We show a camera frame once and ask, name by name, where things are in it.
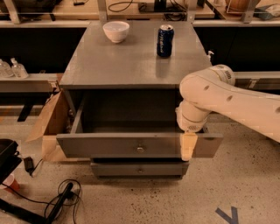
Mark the black power adapter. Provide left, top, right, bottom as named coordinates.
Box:
left=24, top=157, right=34, bottom=173

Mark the clear sanitizer bottle left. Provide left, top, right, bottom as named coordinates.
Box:
left=0, top=59, right=14, bottom=78

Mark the grey drawer cabinet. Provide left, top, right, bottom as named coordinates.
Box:
left=59, top=20, right=221, bottom=179

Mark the grey bottom drawer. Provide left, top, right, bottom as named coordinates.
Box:
left=91, top=162, right=189, bottom=177

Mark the grey top drawer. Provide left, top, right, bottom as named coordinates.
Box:
left=56, top=95, right=224, bottom=159

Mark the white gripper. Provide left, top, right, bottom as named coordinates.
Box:
left=175, top=101, right=210, bottom=161

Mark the red plastic cup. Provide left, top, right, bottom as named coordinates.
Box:
left=0, top=173, right=19, bottom=193

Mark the white ceramic bowl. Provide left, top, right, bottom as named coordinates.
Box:
left=102, top=21, right=130, bottom=43

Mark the black cable on desk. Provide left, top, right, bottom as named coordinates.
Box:
left=108, top=0, right=148, bottom=13

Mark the black stand base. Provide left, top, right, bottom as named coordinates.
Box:
left=0, top=181, right=79, bottom=224

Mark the grey drawer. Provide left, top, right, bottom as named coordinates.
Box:
left=91, top=162, right=189, bottom=177
left=56, top=95, right=224, bottom=159

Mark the cardboard box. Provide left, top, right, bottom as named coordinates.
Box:
left=26, top=91, right=88, bottom=162

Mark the blue soda can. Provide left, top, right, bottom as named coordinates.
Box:
left=157, top=24, right=174, bottom=58

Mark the black bin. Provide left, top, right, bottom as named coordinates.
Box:
left=0, top=139, right=22, bottom=184

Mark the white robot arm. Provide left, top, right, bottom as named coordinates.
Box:
left=176, top=65, right=280, bottom=161

